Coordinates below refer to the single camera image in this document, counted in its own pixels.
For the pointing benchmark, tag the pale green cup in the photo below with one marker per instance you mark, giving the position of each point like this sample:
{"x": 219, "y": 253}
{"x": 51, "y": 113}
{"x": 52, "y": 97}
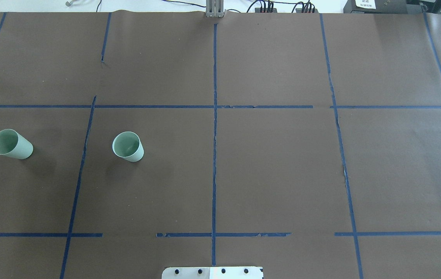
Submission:
{"x": 128, "y": 146}
{"x": 14, "y": 145}

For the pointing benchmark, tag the brown paper table cover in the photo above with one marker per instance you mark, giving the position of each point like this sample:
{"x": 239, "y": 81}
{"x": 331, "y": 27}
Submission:
{"x": 308, "y": 145}

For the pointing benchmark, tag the black USB hub left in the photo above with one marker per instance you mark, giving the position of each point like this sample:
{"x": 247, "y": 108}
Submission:
{"x": 265, "y": 10}

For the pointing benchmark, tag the black usb hub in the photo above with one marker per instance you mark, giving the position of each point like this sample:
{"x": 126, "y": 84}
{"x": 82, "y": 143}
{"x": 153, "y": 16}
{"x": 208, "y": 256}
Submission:
{"x": 306, "y": 10}
{"x": 265, "y": 10}

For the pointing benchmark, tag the black USB hub right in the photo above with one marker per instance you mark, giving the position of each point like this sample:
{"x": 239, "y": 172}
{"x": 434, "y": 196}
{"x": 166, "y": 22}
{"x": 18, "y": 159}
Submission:
{"x": 306, "y": 10}

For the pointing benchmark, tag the black computer box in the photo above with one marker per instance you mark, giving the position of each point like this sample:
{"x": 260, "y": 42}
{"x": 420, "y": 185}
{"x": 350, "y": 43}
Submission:
{"x": 375, "y": 7}

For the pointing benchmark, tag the grey aluminium frame post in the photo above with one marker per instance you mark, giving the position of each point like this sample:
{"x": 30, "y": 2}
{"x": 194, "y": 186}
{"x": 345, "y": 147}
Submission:
{"x": 215, "y": 8}

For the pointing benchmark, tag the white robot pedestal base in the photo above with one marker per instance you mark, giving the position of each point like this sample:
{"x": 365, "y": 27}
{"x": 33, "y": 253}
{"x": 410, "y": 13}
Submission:
{"x": 227, "y": 272}

